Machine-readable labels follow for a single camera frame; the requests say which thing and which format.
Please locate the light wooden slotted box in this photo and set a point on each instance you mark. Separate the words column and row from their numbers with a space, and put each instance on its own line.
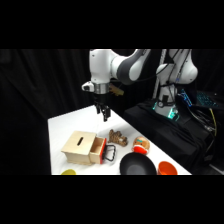
column 78, row 145

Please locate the black curtain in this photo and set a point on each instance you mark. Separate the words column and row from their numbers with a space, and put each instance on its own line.
column 36, row 86

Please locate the yellow round object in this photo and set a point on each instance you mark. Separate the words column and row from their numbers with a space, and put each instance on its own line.
column 68, row 172

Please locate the brown giraffe plush toy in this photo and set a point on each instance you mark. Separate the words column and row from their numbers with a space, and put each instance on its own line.
column 118, row 137

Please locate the orange bowl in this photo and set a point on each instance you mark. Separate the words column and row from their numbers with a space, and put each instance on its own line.
column 167, row 168

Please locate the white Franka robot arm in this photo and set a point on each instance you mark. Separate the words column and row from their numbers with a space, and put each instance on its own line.
column 101, row 65

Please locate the black cloth-covered stand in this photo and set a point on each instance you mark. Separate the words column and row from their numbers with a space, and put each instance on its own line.
column 166, row 136

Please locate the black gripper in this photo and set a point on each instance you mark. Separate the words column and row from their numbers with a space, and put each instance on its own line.
column 99, row 99

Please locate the black bowl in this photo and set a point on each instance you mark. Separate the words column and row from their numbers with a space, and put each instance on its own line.
column 138, row 164

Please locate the blue backlit keyboard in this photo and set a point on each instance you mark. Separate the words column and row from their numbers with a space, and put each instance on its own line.
column 206, row 99

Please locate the tan wrist camera box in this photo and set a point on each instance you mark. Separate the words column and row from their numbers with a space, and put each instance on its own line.
column 116, row 89

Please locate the white slanted pole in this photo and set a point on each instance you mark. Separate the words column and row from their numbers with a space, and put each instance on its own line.
column 157, row 83

